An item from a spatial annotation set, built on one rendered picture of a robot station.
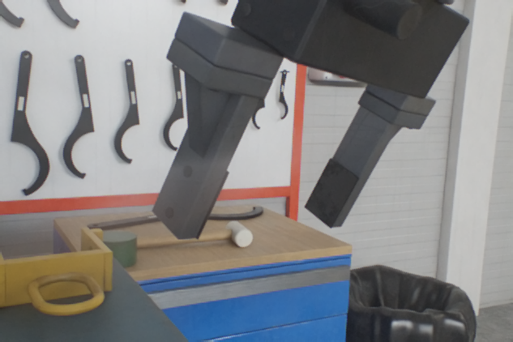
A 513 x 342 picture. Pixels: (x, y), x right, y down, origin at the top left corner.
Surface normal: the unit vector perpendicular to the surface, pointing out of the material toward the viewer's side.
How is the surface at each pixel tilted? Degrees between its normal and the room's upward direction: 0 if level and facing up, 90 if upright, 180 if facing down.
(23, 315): 0
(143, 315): 0
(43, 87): 90
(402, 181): 90
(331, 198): 83
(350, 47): 114
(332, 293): 90
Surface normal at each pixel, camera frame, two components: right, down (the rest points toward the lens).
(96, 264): 0.48, 0.15
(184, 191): -0.66, -0.04
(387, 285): -0.02, -0.32
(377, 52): 0.63, 0.52
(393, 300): 0.11, -0.64
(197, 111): -0.78, 0.39
